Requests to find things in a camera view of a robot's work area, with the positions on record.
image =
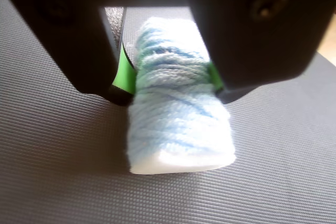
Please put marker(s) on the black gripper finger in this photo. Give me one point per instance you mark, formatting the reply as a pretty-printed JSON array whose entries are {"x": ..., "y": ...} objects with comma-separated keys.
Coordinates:
[
  {"x": 262, "y": 37},
  {"x": 65, "y": 24}
]

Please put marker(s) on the blue yarn block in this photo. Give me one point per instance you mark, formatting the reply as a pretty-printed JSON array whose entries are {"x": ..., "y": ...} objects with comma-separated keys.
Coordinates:
[{"x": 178, "y": 119}]

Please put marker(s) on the dark grey foam mat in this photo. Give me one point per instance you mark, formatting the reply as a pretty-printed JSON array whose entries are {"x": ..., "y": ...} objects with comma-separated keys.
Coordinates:
[{"x": 65, "y": 169}]

